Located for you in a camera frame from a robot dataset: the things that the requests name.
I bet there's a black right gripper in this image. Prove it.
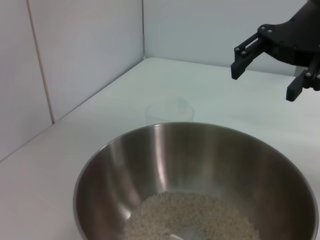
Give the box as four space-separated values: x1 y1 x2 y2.
230 0 320 102

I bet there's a stainless steel mixing bowl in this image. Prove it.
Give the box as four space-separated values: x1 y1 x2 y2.
72 121 320 240

